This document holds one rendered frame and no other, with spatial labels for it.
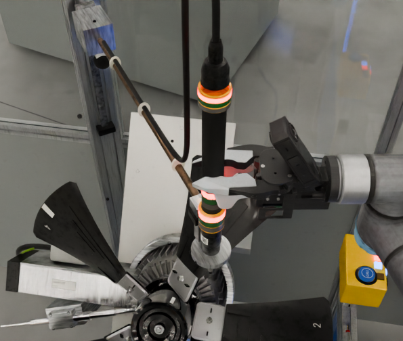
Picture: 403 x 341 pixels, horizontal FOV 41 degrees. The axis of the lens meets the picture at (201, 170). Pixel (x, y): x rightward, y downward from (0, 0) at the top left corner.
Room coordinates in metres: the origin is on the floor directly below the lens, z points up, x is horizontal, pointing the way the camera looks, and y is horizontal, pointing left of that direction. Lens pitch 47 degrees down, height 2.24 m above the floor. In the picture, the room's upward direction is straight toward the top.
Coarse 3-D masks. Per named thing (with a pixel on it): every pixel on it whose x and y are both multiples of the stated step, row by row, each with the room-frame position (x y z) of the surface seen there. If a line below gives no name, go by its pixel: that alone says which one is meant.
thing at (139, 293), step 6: (126, 276) 0.60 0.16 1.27; (120, 282) 0.63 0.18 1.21; (126, 282) 0.61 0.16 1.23; (132, 282) 0.60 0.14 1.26; (126, 288) 0.62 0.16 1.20; (138, 288) 0.59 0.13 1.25; (132, 294) 0.61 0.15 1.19; (138, 294) 0.59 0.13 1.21; (144, 294) 0.58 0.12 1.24; (138, 300) 0.60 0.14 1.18
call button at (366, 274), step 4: (364, 268) 0.74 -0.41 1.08; (368, 268) 0.74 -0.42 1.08; (360, 272) 0.73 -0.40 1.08; (364, 272) 0.73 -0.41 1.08; (368, 272) 0.73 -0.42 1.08; (372, 272) 0.73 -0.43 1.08; (360, 276) 0.72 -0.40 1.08; (364, 276) 0.72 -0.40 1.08; (368, 276) 0.72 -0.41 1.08; (372, 276) 0.72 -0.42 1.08; (364, 280) 0.71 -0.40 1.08; (368, 280) 0.71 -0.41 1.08; (372, 280) 0.71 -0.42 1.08
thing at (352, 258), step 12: (348, 240) 0.84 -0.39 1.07; (348, 252) 0.80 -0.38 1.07; (360, 252) 0.80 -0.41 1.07; (348, 264) 0.76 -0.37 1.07; (360, 264) 0.76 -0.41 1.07; (372, 264) 0.76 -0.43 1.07; (348, 276) 0.73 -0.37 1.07; (348, 288) 0.70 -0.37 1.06; (360, 288) 0.70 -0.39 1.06; (372, 288) 0.69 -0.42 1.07; (384, 288) 0.69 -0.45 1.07; (348, 300) 0.70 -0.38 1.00; (360, 300) 0.70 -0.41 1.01; (372, 300) 0.69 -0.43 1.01
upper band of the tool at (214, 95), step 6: (198, 84) 0.55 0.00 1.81; (198, 90) 0.53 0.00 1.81; (204, 90) 0.56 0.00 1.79; (210, 90) 0.56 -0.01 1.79; (222, 90) 0.56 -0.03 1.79; (228, 90) 0.53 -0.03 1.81; (204, 96) 0.53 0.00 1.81; (210, 96) 0.52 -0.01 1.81; (216, 96) 0.52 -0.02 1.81; (222, 96) 0.52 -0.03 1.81; (222, 102) 0.52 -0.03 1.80; (210, 108) 0.52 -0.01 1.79; (216, 108) 0.52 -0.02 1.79
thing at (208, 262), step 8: (192, 200) 0.58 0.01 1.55; (192, 208) 0.57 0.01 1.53; (192, 216) 0.56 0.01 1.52; (200, 240) 0.56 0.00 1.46; (224, 240) 0.56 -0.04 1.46; (192, 248) 0.54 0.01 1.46; (200, 248) 0.54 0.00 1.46; (224, 248) 0.54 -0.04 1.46; (192, 256) 0.53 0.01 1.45; (200, 256) 0.52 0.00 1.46; (208, 256) 0.52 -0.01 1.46; (216, 256) 0.52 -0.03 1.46; (224, 256) 0.52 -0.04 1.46; (200, 264) 0.51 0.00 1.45; (208, 264) 0.51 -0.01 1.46; (216, 264) 0.51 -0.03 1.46; (224, 264) 0.52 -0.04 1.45
